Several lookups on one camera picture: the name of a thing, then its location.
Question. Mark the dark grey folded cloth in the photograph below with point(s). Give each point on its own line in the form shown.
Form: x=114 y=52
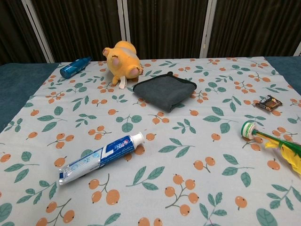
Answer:
x=164 y=90

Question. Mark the floral fruit print tablecloth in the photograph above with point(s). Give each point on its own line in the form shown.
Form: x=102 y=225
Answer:
x=150 y=150

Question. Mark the yellow plush toy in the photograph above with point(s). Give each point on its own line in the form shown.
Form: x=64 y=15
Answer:
x=122 y=62

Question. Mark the blue white toothpaste tube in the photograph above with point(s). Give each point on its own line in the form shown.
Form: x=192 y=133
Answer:
x=101 y=156

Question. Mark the dark folding screen partition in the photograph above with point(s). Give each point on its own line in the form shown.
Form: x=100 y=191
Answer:
x=150 y=26

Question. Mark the blue spray bottle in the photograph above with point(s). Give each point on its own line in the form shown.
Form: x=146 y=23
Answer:
x=74 y=67

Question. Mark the brown snack packet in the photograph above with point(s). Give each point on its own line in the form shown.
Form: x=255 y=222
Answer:
x=268 y=103

